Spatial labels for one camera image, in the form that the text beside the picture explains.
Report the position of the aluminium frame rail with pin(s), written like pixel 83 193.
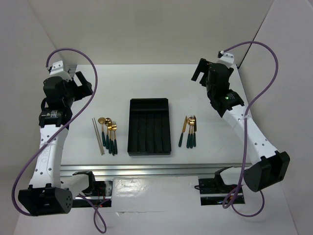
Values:
pixel 145 170

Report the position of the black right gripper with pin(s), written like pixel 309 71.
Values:
pixel 203 66

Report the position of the gold knife green handle right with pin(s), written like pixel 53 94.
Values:
pixel 195 129

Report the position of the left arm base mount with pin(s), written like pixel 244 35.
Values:
pixel 102 192

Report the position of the metal chopstick left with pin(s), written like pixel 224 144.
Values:
pixel 97 137

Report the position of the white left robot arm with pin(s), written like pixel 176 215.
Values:
pixel 46 193

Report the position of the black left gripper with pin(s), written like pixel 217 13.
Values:
pixel 82 90

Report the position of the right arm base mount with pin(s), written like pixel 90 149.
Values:
pixel 212 192

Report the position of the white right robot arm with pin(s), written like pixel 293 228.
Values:
pixel 269 166

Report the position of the gold knife green handle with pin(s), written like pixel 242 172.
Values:
pixel 195 129
pixel 183 131

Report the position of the black cutlery tray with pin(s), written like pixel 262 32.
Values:
pixel 149 127

